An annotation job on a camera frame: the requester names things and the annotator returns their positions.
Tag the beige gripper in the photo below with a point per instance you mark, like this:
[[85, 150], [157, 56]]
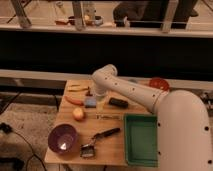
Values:
[[100, 102]]

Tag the blue sponge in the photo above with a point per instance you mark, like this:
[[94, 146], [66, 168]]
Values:
[[90, 102]]

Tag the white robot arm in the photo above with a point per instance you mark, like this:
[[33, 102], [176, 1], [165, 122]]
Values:
[[183, 126]]

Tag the purple bowl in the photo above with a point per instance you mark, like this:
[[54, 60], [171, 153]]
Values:
[[62, 138]]

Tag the red bowl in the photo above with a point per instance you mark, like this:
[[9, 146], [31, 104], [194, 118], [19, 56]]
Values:
[[159, 83]]

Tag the black rectangular block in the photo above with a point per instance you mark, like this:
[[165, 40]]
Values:
[[118, 102]]

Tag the yellow green bean pod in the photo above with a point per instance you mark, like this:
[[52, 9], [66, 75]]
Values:
[[77, 88]]

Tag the orange carrot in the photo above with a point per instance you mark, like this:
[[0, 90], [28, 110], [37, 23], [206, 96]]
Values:
[[74, 101]]

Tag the green plastic tray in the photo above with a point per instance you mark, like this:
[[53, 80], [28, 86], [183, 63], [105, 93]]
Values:
[[140, 137]]

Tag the black handled brush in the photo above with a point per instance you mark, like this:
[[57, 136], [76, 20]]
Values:
[[88, 150]]

